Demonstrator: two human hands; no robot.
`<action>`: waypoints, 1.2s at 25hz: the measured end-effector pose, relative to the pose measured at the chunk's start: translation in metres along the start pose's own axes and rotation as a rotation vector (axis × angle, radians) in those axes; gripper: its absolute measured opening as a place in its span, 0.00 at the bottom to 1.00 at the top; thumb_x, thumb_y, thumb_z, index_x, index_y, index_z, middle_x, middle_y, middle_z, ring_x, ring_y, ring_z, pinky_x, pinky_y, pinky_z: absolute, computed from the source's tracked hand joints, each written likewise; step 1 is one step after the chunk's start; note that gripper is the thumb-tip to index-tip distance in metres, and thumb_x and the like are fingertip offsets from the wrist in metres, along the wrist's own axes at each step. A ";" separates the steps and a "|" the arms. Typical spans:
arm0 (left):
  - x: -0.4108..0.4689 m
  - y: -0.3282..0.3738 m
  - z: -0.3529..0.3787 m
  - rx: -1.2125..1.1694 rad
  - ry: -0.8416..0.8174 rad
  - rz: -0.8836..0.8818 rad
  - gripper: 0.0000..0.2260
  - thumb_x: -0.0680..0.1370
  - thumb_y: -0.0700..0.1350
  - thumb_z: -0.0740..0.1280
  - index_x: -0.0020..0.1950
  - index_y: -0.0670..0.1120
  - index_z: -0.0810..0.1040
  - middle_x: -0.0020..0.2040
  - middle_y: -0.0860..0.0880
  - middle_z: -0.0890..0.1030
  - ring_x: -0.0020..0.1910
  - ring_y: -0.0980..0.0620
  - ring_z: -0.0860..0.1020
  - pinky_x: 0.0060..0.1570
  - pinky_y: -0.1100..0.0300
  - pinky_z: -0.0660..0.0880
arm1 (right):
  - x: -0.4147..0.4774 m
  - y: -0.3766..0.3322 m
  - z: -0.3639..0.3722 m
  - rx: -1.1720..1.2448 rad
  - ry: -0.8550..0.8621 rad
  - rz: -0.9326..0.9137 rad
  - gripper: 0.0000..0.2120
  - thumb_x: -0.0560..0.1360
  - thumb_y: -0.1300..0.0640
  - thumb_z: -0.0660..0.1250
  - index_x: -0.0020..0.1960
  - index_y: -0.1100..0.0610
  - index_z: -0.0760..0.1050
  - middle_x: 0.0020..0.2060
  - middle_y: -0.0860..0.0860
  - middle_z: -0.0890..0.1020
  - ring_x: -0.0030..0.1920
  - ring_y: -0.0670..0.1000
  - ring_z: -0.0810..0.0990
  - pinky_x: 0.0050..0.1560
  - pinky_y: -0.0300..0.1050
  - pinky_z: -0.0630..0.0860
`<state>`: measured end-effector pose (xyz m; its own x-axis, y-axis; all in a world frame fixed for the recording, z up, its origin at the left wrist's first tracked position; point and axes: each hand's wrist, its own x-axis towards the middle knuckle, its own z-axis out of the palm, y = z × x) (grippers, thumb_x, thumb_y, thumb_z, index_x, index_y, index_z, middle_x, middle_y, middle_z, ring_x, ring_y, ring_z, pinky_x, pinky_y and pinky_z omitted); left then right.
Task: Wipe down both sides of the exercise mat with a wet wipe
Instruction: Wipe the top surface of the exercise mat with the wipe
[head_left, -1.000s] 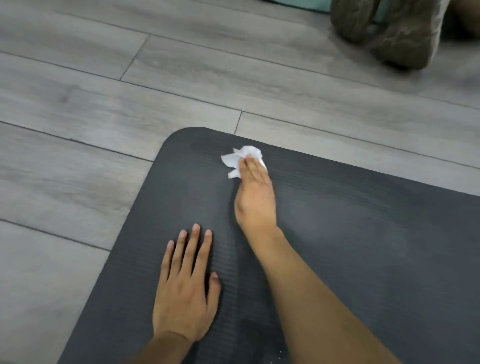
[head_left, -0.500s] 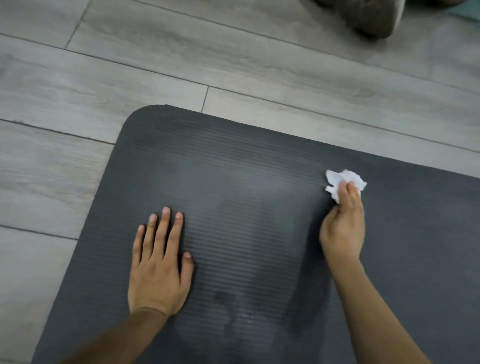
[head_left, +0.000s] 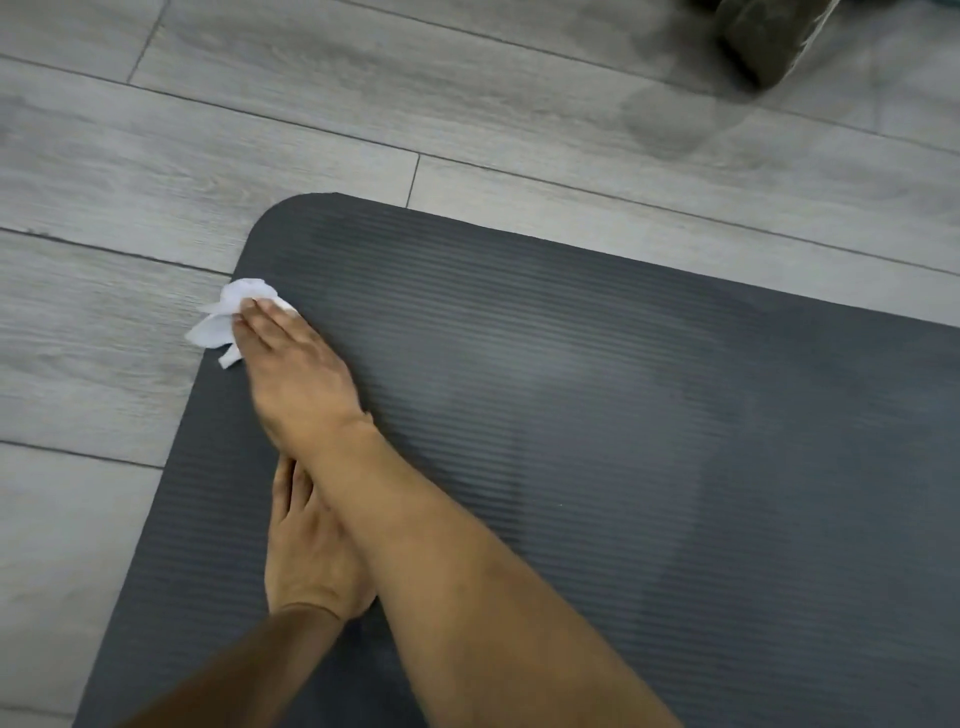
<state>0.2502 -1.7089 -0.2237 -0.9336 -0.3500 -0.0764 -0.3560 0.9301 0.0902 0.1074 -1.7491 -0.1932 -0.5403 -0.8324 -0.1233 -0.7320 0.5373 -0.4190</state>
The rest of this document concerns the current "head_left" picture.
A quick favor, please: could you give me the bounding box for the white wipe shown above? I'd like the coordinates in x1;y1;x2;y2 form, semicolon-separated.
184;278;301;370

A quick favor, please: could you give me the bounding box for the person's left hand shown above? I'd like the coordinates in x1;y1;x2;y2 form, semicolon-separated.
263;453;378;624

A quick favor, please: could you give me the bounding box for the person's right hand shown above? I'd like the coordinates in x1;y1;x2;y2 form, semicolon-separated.
232;296;374;460

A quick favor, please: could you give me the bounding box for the person's left forearm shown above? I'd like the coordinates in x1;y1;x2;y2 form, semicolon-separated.
119;603;346;728

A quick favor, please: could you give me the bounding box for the dark grey yoga mat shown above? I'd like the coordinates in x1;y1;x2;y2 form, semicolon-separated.
73;191;960;728

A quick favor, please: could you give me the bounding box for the person's right forearm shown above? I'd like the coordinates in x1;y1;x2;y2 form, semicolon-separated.
281;412;684;728

